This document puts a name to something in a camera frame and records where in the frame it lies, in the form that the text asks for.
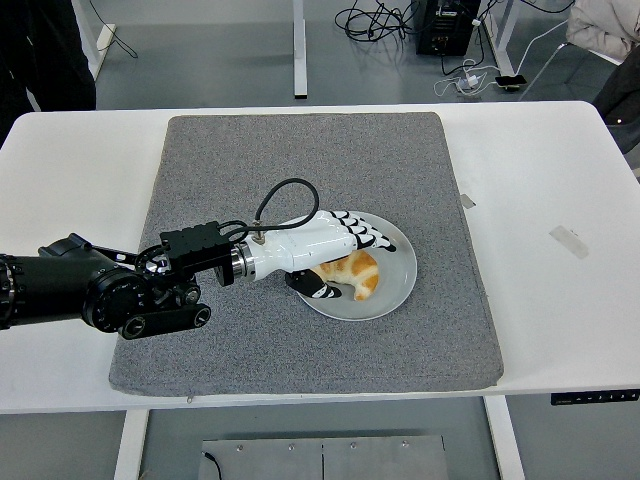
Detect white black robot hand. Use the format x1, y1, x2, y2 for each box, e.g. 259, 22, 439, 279
247, 209, 398, 301

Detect golden croissant bread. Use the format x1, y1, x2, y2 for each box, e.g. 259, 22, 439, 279
310, 249, 380, 302

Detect pale grey round plate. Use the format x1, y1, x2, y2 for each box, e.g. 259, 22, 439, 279
294, 210, 419, 322

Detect grey metal plate with screws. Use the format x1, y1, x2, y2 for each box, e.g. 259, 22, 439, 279
198, 434, 448, 480

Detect grey fabric mat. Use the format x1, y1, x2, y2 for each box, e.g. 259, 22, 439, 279
108, 110, 504, 397

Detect black computer box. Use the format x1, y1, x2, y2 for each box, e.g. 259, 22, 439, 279
414, 0, 480, 56

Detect black smartphone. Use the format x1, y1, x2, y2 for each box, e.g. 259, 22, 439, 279
494, 73, 528, 92

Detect long translucent tape piece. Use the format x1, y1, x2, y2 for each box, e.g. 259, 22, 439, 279
548, 224, 590, 260

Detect white table leg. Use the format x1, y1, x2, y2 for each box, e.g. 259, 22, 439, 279
482, 396, 526, 480
113, 409, 150, 480

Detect white desk leg with foot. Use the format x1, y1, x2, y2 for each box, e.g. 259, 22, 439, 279
479, 0, 516, 76

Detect thin white chair leg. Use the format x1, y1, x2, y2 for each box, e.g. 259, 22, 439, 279
517, 42, 571, 101

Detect black table control panel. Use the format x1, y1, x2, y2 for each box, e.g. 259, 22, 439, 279
550, 388, 640, 406

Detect person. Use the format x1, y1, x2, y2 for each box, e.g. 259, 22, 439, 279
0, 0, 97, 146

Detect black garment on chair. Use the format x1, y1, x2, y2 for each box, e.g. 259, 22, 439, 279
592, 49, 640, 156

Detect beige padded jacket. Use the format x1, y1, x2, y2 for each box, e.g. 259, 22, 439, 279
565, 0, 640, 60

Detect white background table post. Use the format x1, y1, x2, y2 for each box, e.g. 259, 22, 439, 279
291, 0, 308, 99

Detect tangled black floor cables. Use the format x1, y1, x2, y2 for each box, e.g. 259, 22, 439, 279
333, 0, 419, 42

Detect white charger with cable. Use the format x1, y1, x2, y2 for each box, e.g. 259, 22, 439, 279
432, 58, 496, 97

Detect thin black cable on plate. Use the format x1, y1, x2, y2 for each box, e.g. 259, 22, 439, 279
201, 452, 223, 480

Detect white desk frame leg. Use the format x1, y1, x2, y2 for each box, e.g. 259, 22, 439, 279
69, 0, 109, 84

